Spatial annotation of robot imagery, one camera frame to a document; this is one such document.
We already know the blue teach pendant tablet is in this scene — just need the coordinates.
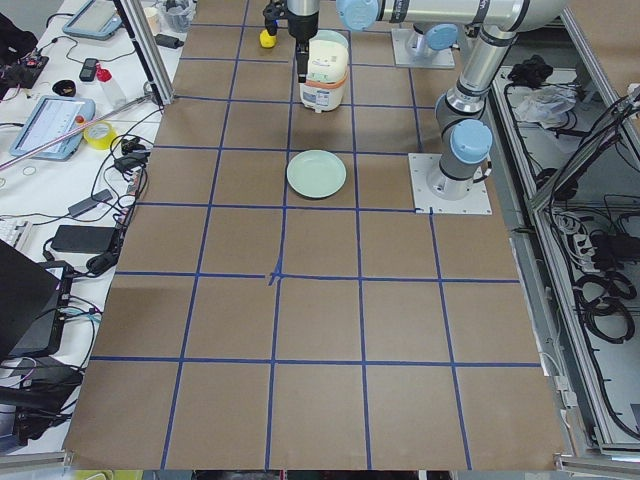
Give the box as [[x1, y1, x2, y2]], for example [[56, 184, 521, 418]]
[[9, 96, 95, 156]]

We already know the black laptop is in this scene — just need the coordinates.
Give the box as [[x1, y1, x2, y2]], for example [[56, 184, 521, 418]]
[[1, 242, 72, 360]]

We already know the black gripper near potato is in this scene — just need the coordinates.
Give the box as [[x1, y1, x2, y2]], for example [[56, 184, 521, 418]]
[[263, 2, 318, 83]]

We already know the green plate near potato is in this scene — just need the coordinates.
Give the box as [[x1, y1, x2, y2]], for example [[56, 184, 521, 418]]
[[312, 29, 349, 48]]

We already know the black power adapter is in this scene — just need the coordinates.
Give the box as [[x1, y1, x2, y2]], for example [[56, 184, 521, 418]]
[[51, 225, 117, 254]]

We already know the green plate far side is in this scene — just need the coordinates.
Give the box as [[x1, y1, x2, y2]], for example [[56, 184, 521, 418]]
[[286, 150, 347, 199]]

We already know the white rice cooker orange handle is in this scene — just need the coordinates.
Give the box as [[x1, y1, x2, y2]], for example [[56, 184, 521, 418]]
[[299, 40, 349, 113]]

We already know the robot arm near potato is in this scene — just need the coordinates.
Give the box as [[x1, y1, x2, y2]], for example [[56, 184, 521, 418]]
[[263, 0, 567, 95]]

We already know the yellow tape roll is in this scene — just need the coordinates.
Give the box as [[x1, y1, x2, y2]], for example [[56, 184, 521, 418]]
[[83, 121, 117, 151]]

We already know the aluminium frame post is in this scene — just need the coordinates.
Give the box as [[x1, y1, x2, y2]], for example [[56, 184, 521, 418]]
[[114, 0, 174, 106]]

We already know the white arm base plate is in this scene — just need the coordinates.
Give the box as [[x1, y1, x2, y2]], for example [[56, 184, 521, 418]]
[[408, 153, 492, 215]]

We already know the yellow toy potato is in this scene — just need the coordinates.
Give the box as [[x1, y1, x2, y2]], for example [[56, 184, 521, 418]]
[[259, 29, 277, 49]]

